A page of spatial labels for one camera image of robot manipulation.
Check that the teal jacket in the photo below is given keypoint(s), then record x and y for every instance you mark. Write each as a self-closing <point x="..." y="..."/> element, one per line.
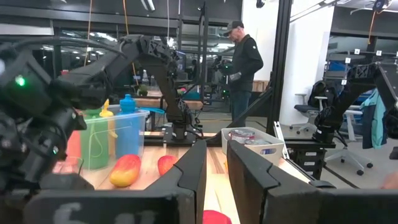
<point x="374" y="121"/>

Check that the person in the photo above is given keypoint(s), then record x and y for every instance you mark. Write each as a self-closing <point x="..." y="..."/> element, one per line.
<point x="245" y="62"/>

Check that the wooden workbench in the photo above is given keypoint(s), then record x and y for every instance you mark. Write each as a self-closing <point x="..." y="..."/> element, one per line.
<point x="168" y="103"/>

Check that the red yellow toy mango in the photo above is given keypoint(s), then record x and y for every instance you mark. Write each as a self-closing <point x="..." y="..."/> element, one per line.
<point x="126" y="169"/>
<point x="166" y="163"/>

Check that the blue squeeze bottle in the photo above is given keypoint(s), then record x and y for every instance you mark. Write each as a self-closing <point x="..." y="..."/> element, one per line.
<point x="129" y="137"/>

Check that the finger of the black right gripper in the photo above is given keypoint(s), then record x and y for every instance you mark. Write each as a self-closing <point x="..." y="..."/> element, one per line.
<point x="66" y="183"/>

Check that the white plastic can bin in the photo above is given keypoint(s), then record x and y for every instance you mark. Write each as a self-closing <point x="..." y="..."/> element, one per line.
<point x="276" y="155"/>

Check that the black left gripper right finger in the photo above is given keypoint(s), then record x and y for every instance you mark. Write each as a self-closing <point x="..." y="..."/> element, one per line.
<point x="248" y="186"/>

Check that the clear plastic bottle bin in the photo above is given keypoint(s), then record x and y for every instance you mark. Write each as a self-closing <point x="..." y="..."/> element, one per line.
<point x="141" y="137"/>

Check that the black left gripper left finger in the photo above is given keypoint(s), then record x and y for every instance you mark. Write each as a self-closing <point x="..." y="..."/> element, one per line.
<point x="192" y="174"/>

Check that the yellow squeeze bottle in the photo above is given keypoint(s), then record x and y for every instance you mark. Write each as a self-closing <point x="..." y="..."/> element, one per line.
<point x="107" y="112"/>

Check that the red round toy fruit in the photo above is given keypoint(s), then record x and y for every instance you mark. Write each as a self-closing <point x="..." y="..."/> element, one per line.
<point x="216" y="217"/>

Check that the black backpack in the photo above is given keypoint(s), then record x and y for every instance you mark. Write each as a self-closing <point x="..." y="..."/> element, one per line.
<point x="318" y="91"/>

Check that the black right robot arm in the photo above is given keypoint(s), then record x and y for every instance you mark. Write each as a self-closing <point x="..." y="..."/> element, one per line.
<point x="161" y="77"/>

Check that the white office chair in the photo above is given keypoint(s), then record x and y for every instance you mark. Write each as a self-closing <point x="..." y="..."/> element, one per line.
<point x="348" y="149"/>

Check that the black background robot arm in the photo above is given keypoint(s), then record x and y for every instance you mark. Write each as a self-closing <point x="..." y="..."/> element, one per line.
<point x="342" y="96"/>

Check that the dark office chair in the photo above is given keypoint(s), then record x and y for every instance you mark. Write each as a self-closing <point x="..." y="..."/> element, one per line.
<point x="306" y="109"/>

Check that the orange-red squeeze bottle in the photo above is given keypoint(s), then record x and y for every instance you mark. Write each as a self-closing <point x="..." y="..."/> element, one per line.
<point x="74" y="146"/>

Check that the green squeeze bottle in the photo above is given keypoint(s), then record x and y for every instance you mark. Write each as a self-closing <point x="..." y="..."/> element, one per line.
<point x="94" y="146"/>

